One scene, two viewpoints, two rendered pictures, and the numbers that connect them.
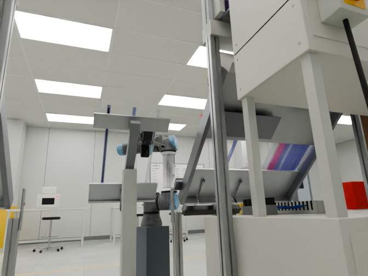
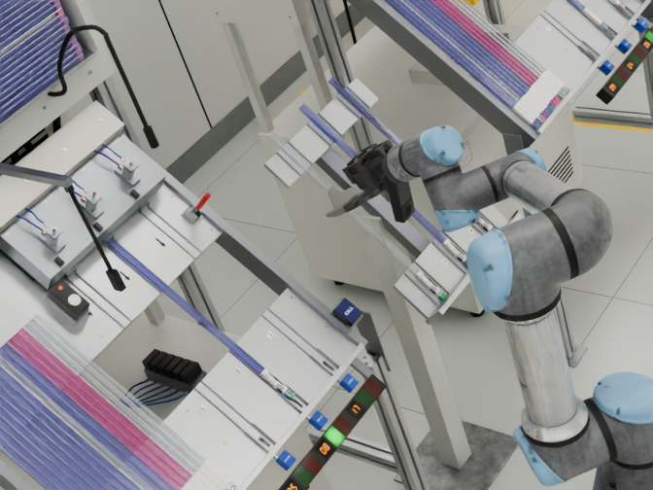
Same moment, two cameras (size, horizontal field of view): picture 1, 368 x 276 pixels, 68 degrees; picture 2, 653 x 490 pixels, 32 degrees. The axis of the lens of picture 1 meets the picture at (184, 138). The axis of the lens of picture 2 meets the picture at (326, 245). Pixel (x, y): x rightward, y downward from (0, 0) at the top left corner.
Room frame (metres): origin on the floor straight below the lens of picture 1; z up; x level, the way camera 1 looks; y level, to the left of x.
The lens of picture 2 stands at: (3.17, -0.64, 2.24)
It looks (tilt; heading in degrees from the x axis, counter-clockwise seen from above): 34 degrees down; 159
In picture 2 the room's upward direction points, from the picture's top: 20 degrees counter-clockwise
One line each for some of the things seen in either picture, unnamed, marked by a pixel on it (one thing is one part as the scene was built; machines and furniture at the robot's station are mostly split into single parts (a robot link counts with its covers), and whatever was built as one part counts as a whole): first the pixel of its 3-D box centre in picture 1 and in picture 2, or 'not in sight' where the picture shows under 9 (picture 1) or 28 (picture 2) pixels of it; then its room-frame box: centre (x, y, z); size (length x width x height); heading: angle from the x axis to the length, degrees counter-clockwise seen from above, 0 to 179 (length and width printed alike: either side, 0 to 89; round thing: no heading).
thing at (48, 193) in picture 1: (48, 197); not in sight; (6.11, 3.03, 1.03); 0.44 x 0.37 x 0.46; 117
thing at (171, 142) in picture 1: (168, 171); (541, 359); (1.97, 0.12, 0.92); 0.15 x 0.12 x 0.55; 72
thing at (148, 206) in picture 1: (152, 201); (628, 415); (2.01, 0.24, 0.72); 0.13 x 0.12 x 0.14; 72
